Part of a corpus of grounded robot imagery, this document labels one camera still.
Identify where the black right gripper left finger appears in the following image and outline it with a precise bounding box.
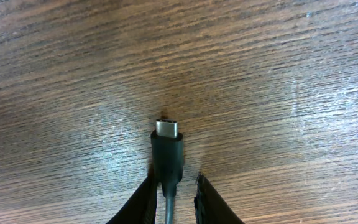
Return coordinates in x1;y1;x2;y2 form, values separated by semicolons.
106;164;158;224

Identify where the black USB-C charging cable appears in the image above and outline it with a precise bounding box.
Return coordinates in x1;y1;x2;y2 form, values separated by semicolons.
150;118;185;224

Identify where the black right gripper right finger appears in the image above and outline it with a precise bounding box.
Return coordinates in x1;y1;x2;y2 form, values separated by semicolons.
194;174;244;224

